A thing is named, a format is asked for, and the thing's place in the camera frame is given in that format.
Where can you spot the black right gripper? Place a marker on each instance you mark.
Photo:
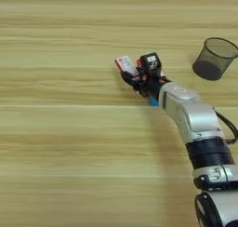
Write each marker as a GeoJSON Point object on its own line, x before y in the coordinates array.
{"type": "Point", "coordinates": [152, 85]}

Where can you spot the red white card box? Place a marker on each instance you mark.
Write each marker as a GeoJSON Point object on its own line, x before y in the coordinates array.
{"type": "Point", "coordinates": [126, 64]}

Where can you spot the blue eraser block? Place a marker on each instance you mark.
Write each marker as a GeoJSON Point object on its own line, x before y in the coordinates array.
{"type": "Point", "coordinates": [153, 102]}

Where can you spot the black mesh pen cup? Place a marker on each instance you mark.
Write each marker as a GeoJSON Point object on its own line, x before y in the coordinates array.
{"type": "Point", "coordinates": [214, 60]}

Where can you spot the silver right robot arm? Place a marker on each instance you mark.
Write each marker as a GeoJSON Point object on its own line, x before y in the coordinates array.
{"type": "Point", "coordinates": [198, 122]}

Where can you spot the small black box white label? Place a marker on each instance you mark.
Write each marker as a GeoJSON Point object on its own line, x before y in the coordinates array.
{"type": "Point", "coordinates": [151, 62]}

